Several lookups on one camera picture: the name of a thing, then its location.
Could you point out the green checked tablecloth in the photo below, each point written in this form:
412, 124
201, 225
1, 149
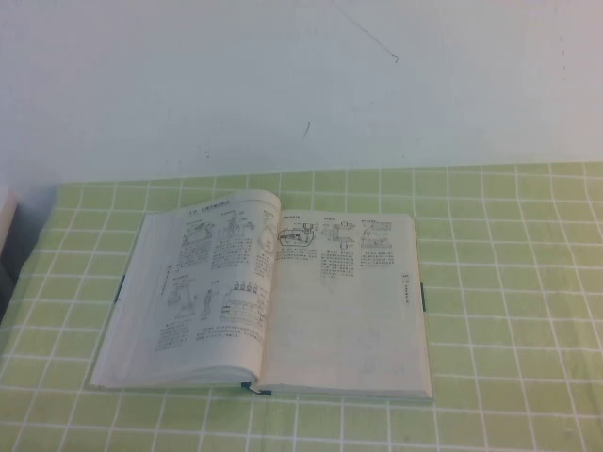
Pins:
518, 306

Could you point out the technical book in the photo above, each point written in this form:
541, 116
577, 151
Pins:
330, 320

